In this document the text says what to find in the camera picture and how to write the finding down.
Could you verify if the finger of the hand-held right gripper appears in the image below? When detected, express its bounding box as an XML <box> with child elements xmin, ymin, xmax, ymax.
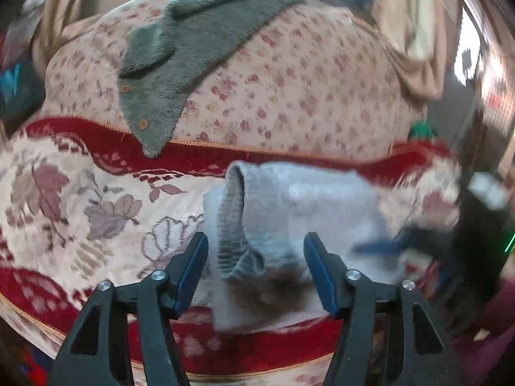
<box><xmin>353</xmin><ymin>225</ymin><xmax>453</xmax><ymax>260</ymax></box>

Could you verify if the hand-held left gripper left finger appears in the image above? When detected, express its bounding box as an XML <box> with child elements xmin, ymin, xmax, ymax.
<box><xmin>46</xmin><ymin>231</ymin><xmax>210</xmax><ymax>386</ymax></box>

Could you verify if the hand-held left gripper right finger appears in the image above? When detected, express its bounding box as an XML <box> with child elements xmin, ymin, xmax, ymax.
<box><xmin>304</xmin><ymin>231</ymin><xmax>469</xmax><ymax>386</ymax></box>

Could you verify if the person's right forearm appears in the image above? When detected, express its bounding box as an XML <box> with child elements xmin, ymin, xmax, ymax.
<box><xmin>451</xmin><ymin>277</ymin><xmax>515</xmax><ymax>386</ymax></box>

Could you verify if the green object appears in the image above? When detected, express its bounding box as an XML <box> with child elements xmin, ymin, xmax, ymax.
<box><xmin>407</xmin><ymin>120</ymin><xmax>434</xmax><ymax>141</ymax></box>

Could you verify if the red white floral blanket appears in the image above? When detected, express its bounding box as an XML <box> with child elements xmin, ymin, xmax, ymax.
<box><xmin>0</xmin><ymin>116</ymin><xmax>463</xmax><ymax>379</ymax></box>

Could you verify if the pink floral bedsheet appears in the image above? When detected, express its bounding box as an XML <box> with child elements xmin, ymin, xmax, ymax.
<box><xmin>40</xmin><ymin>0</ymin><xmax>429</xmax><ymax>157</ymax></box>

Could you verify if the grey fuzzy buttoned garment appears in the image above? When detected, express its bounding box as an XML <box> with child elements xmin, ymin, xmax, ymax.
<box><xmin>118</xmin><ymin>0</ymin><xmax>310</xmax><ymax>160</ymax></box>

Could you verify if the teal cushion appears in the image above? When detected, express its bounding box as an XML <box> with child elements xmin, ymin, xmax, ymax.
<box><xmin>0</xmin><ymin>62</ymin><xmax>43</xmax><ymax>121</ymax></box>

